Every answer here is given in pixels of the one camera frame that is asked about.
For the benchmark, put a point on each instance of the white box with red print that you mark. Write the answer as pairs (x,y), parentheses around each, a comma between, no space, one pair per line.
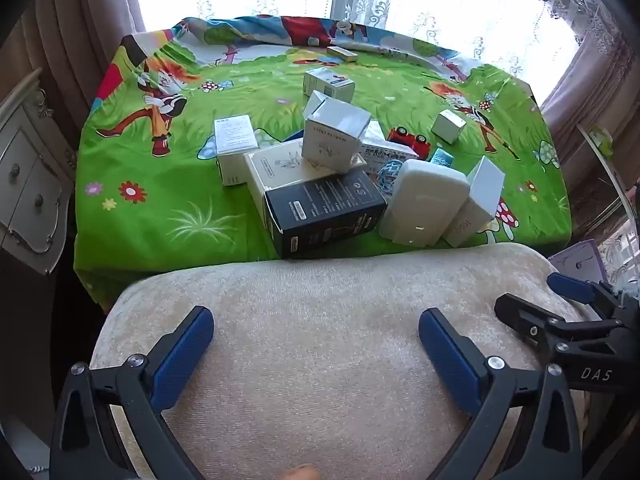
(325,82)

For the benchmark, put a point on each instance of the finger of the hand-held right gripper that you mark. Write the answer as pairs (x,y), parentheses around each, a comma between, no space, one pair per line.
(525,321)
(570,286)

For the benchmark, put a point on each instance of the dark blue box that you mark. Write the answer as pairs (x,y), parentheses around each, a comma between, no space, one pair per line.
(295,136)

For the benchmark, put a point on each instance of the white dresser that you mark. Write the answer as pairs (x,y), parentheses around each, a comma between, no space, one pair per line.
(30,185)

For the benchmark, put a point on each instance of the cream box with figure print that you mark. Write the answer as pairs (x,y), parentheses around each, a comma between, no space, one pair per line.
(277,167)

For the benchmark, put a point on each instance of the beige cushion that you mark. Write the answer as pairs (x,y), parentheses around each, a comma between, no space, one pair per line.
(320,310)

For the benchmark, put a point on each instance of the purple cardboard box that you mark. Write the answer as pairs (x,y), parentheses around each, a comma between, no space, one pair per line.
(580,260)

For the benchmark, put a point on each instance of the teal box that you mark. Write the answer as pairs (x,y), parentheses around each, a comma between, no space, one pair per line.
(442,156)

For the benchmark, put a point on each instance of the red toy truck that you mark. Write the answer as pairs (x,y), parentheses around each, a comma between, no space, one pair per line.
(407,137)

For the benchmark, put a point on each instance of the small silver box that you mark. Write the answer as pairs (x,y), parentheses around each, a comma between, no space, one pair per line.
(342,54)

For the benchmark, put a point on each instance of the large silver box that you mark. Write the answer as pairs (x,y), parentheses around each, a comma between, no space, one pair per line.
(332,135)

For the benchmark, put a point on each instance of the white curved table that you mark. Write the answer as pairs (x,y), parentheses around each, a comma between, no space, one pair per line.
(616,176)

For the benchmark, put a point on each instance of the green cartoon bedsheet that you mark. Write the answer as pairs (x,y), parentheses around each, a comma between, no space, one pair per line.
(175,200)

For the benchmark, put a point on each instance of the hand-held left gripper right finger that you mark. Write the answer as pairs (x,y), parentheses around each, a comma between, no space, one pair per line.
(450,355)

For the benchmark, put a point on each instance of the white textured case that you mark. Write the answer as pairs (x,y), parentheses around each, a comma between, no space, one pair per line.
(425,200)

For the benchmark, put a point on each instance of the green tissue pack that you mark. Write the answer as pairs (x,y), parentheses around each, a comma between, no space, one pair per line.
(601,141)

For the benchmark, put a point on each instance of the silver cube box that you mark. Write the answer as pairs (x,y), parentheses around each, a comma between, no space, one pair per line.
(448,127)

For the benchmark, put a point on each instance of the white box with grey print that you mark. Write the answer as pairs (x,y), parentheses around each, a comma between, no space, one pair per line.
(477,200)

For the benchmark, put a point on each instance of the white blue-print medicine box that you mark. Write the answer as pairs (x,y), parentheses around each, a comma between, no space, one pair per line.
(382,150)

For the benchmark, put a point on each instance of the black box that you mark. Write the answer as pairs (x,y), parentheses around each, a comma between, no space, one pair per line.
(325,210)

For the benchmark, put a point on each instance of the mauve curtain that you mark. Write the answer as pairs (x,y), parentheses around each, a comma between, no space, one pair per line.
(75,35)
(600,75)

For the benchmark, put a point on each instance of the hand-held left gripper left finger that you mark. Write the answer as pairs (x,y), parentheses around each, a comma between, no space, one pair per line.
(182,355)

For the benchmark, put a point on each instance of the light blue mesh ball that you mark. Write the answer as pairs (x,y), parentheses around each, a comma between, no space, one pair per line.
(387,175)

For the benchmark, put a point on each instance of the tall white box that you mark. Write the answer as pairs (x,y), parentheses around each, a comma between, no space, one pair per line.
(234,140)

